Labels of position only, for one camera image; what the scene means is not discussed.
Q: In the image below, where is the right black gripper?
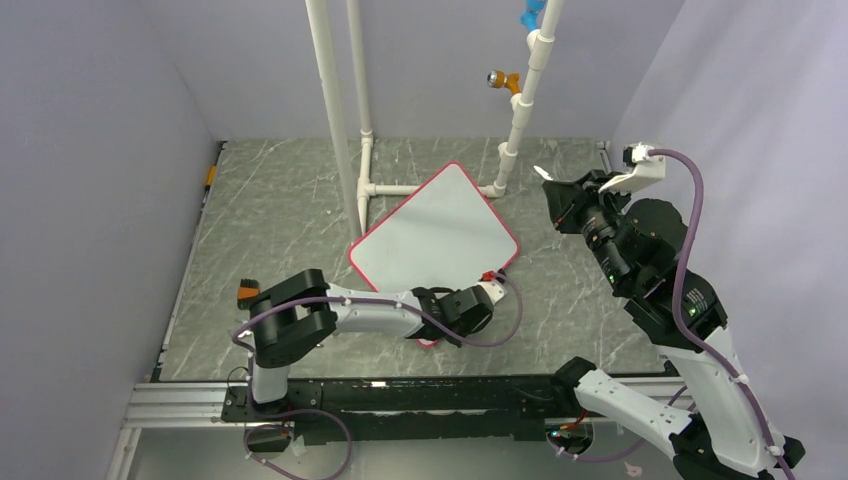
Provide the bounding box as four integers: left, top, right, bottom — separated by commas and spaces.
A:
542, 167, 633, 288

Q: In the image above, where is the red-framed whiteboard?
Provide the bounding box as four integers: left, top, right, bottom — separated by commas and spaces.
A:
347, 160, 522, 349

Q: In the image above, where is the white marker pen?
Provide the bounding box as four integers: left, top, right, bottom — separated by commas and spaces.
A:
533, 165, 554, 181

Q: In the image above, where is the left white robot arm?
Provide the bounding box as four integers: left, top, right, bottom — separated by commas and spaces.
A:
235, 269, 506, 420

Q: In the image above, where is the orange nozzle fitting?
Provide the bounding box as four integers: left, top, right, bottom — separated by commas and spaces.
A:
487, 70, 522, 95

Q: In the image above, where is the blue pipe fitting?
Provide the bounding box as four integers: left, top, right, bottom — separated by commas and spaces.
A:
519, 0, 547, 33

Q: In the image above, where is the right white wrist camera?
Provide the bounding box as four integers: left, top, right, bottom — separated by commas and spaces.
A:
598, 142, 666, 195

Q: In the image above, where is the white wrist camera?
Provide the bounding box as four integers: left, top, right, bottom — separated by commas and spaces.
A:
598, 142, 666, 195
477, 271, 507, 305

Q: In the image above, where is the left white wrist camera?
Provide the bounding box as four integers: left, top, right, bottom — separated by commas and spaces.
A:
477, 271, 507, 305

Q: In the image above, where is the white PVC pipe frame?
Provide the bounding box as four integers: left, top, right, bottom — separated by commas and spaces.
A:
304, 0, 564, 243

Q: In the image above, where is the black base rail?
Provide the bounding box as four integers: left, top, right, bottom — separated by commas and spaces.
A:
220, 375, 583, 445

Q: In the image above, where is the orange wall clip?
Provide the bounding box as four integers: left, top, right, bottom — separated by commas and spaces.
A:
204, 165, 217, 188

